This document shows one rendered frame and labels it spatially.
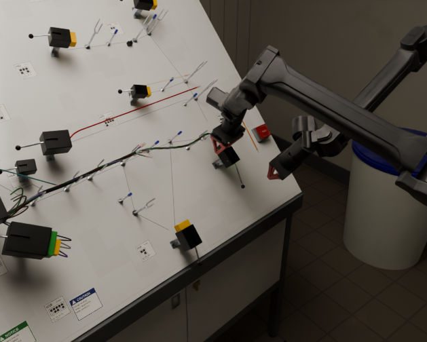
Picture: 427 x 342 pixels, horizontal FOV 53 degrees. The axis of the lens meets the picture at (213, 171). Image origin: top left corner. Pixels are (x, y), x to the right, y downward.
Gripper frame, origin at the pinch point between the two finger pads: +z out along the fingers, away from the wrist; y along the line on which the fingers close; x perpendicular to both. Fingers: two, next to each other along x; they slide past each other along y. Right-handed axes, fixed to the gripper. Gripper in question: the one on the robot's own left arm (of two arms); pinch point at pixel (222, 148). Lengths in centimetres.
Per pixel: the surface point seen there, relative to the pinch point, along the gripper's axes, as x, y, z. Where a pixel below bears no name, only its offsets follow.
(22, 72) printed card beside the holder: -49, 41, -14
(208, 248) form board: 19.0, 21.9, 17.1
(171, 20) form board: -49, -20, -15
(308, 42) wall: -60, -197, 57
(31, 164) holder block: -22, 56, -9
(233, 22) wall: -122, -185, 73
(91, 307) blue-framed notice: 11, 62, 14
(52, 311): 7, 70, 12
